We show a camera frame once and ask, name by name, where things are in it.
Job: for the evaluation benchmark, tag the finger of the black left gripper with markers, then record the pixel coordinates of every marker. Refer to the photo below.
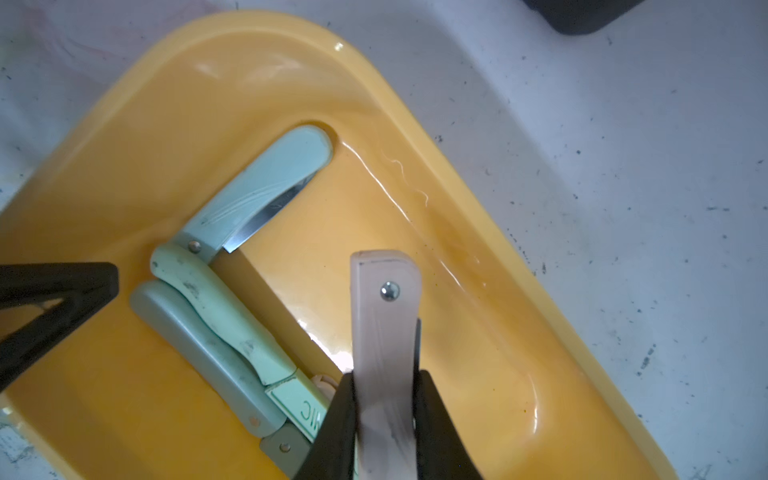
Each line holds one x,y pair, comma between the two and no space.
47,302

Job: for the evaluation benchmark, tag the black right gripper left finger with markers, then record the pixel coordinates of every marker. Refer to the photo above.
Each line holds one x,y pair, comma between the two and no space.
332,455

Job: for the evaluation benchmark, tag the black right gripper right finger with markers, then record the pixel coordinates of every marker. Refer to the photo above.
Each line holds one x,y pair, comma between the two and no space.
440,453

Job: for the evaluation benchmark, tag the light green knife handle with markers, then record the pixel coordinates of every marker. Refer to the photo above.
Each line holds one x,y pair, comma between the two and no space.
285,384

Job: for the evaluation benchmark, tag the yellow plastic storage tray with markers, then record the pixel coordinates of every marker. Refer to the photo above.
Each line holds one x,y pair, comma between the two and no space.
115,401

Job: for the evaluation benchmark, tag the mint knife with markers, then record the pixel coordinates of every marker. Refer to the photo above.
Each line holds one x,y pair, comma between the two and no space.
257,194

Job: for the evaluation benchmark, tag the black Deli toolbox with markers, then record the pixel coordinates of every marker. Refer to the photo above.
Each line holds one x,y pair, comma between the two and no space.
580,17

